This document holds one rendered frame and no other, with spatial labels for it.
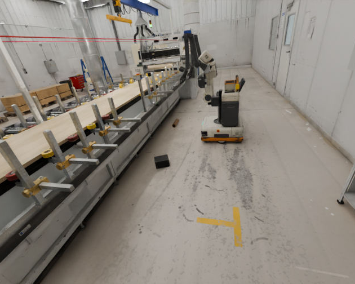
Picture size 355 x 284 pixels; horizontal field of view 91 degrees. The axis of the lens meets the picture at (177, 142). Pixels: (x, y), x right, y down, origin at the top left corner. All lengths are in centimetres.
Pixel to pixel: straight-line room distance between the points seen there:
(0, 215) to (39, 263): 53
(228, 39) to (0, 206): 1133
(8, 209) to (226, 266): 154
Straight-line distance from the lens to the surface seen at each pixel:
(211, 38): 1168
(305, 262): 179
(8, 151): 129
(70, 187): 122
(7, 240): 137
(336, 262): 189
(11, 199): 160
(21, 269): 186
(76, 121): 157
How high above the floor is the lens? 147
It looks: 28 degrees down
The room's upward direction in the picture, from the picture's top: 8 degrees counter-clockwise
